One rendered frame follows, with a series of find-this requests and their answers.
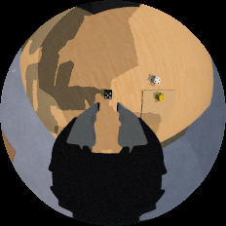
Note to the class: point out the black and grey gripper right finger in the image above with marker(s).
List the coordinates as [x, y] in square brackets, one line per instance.
[136, 134]

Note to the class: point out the tan square mat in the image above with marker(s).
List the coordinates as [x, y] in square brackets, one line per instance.
[154, 111]

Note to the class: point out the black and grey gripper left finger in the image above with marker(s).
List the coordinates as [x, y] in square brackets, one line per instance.
[78, 133]

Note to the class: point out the yellow die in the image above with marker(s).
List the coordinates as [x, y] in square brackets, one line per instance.
[160, 96]

